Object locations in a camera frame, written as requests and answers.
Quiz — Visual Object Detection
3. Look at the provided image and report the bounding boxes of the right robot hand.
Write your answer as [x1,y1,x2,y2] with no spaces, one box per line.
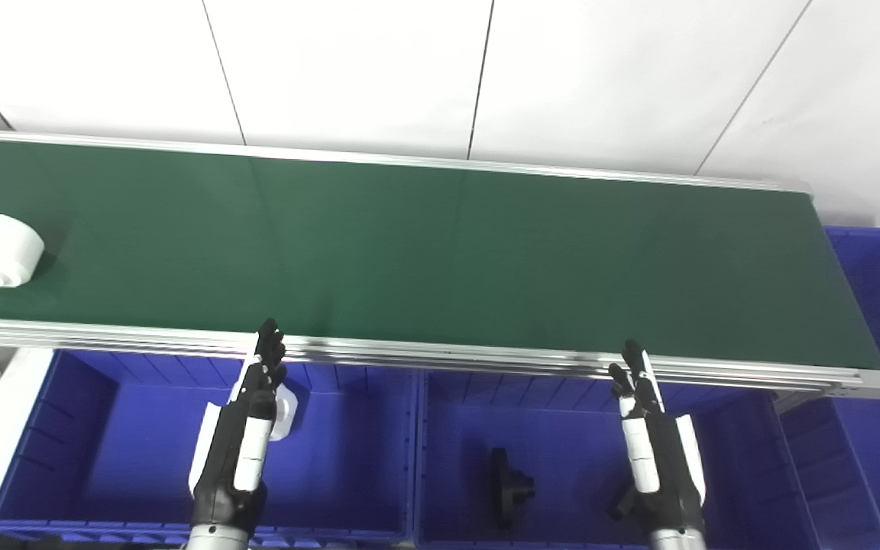
[608,340,708,535]

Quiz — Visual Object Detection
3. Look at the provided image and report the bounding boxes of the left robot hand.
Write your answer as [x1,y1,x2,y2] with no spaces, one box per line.
[188,318,290,532]

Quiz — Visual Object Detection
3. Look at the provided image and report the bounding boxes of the blue plastic bin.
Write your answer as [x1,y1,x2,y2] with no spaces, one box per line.
[0,348,419,548]
[780,225,880,550]
[413,370,819,550]

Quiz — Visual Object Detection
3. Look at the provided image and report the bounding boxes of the black round plastic part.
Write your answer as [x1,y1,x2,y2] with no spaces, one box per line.
[490,447,536,529]

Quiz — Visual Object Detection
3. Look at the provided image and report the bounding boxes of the green conveyor belt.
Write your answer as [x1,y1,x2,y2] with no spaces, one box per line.
[0,137,880,371]
[0,107,880,400]

